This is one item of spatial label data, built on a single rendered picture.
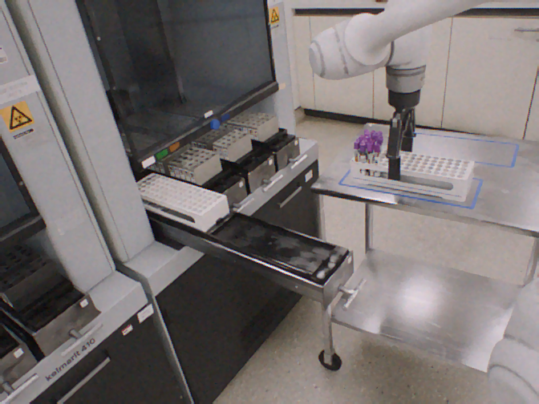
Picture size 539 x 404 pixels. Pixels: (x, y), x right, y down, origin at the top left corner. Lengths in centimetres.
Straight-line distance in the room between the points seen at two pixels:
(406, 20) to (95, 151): 71
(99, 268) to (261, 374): 86
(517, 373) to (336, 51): 63
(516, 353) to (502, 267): 158
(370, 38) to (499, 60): 222
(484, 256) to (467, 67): 132
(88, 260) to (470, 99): 262
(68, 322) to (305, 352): 103
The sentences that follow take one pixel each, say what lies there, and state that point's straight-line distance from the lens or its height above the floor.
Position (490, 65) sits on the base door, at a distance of 309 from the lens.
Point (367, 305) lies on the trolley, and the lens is 161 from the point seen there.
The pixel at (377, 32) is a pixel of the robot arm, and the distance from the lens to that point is 88.
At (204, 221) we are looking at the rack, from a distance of 110.
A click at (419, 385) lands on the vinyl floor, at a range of 177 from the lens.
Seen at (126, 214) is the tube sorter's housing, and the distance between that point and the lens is 117.
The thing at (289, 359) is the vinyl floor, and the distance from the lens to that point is 182.
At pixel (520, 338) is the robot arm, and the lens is 72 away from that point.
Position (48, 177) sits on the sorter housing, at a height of 105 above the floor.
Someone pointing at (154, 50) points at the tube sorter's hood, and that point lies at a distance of 114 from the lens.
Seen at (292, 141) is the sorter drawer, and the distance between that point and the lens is 151.
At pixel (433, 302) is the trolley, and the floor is 28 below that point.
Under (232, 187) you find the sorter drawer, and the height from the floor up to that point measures 80.
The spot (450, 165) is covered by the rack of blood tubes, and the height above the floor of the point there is 88.
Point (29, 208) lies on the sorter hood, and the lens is 102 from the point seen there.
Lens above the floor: 145
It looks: 33 degrees down
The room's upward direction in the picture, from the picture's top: 8 degrees counter-clockwise
